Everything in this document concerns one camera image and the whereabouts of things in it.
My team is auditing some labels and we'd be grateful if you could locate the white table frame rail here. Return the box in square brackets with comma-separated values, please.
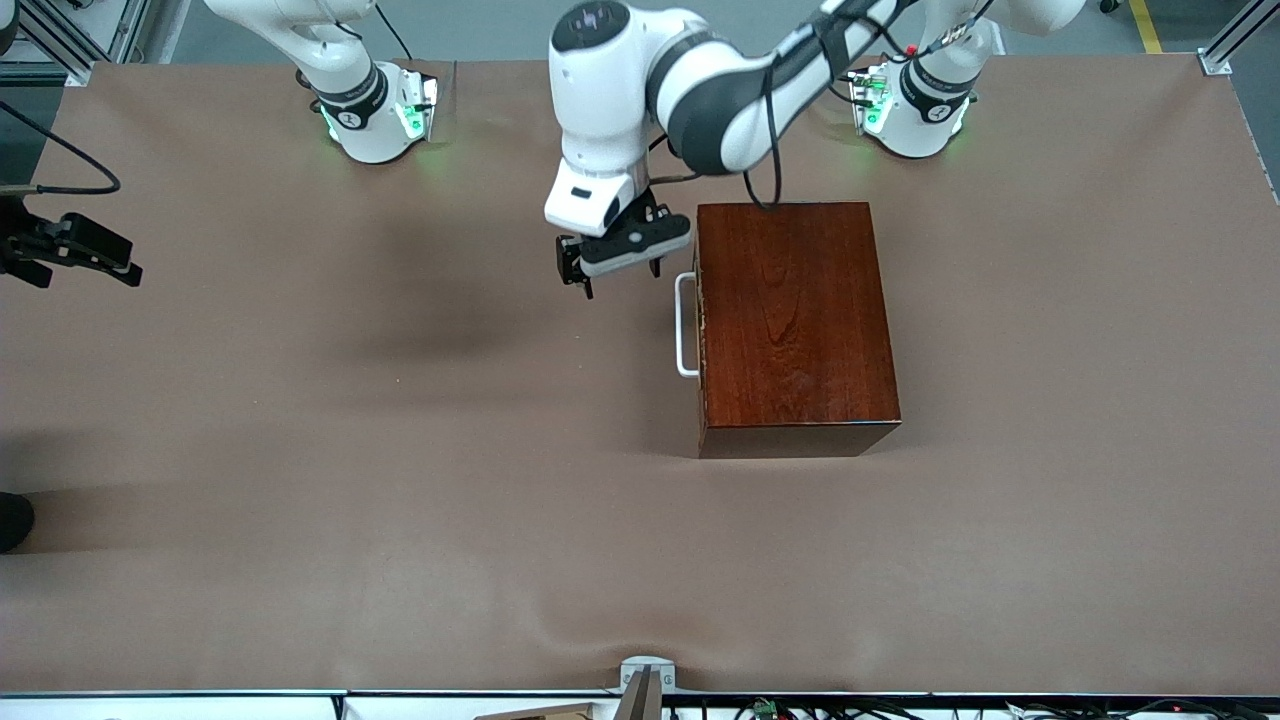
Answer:
[0, 693, 621, 720]

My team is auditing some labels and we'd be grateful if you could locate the aluminium post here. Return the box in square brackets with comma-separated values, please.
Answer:
[612, 668, 664, 720]

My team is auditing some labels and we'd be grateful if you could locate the aluminium frame profile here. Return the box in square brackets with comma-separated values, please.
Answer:
[0, 0, 151, 86]
[1198, 0, 1280, 76]

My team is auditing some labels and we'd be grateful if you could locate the brown cardboard piece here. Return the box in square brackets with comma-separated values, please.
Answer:
[470, 700, 601, 720]

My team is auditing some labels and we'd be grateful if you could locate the dark red-brown wooden cabinet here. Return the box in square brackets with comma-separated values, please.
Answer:
[693, 201, 903, 460]

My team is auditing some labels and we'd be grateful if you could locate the brown table cover mat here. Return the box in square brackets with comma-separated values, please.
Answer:
[0, 55, 1280, 696]

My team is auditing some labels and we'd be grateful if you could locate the black base power cable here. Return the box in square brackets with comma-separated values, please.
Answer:
[375, 3, 416, 61]

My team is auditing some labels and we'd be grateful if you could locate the grey metal clamp bracket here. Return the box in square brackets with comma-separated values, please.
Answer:
[619, 655, 677, 694]

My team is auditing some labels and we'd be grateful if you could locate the black round object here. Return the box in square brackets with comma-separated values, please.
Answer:
[0, 492, 36, 554]

